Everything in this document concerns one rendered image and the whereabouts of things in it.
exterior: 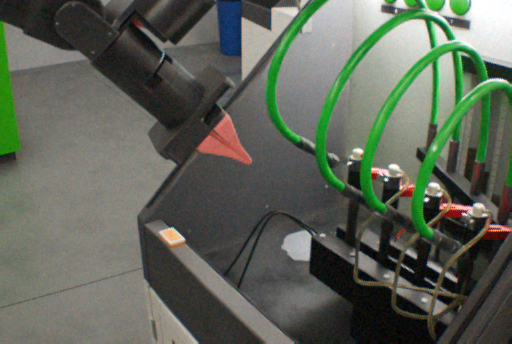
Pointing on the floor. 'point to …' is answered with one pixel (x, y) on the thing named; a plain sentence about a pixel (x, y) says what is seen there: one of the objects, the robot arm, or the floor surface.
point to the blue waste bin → (230, 22)
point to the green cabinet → (10, 142)
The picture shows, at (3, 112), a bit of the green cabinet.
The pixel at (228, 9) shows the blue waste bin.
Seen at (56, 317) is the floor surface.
